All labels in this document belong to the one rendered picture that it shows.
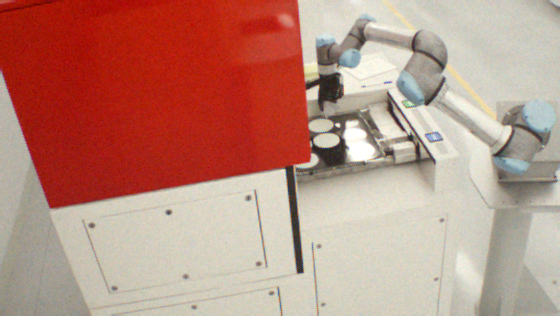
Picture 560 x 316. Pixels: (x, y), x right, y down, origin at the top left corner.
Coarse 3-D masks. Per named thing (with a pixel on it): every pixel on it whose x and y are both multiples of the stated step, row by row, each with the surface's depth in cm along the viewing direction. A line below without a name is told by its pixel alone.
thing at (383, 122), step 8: (368, 112) 263; (384, 112) 261; (376, 120) 256; (384, 120) 255; (392, 120) 255; (376, 128) 254; (384, 128) 250; (392, 128) 250; (384, 136) 245; (392, 144) 240; (400, 160) 234; (408, 160) 235
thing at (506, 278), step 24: (504, 216) 235; (528, 216) 233; (504, 240) 241; (504, 264) 247; (504, 288) 255; (528, 288) 262; (552, 288) 281; (480, 312) 272; (504, 312) 263; (528, 312) 271; (552, 312) 269
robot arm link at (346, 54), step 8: (344, 40) 231; (352, 40) 229; (336, 48) 231; (344, 48) 229; (352, 48) 229; (360, 48) 231; (328, 56) 234; (336, 56) 230; (344, 56) 228; (352, 56) 227; (360, 56) 230; (344, 64) 229; (352, 64) 228
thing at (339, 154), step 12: (336, 120) 255; (348, 120) 254; (360, 120) 253; (312, 132) 249; (324, 132) 248; (336, 132) 247; (348, 132) 247; (360, 132) 246; (312, 144) 242; (336, 144) 240; (348, 144) 240; (360, 144) 239; (372, 144) 238; (324, 156) 235; (336, 156) 234; (348, 156) 233; (360, 156) 233; (372, 156) 232; (300, 168) 230; (312, 168) 229
